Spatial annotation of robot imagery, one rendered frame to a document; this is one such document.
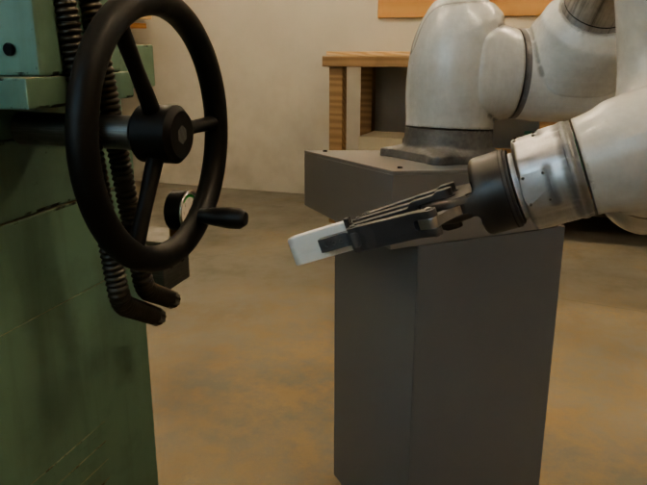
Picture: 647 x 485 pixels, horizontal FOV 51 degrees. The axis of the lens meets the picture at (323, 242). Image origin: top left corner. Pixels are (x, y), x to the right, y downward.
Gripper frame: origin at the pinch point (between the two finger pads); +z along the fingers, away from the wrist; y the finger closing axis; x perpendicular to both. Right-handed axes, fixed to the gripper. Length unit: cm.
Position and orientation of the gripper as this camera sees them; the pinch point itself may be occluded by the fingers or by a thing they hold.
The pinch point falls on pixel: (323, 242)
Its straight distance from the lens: 70.8
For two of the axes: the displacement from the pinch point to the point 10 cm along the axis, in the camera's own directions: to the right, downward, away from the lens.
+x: 3.3, 9.3, 1.6
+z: -8.9, 2.6, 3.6
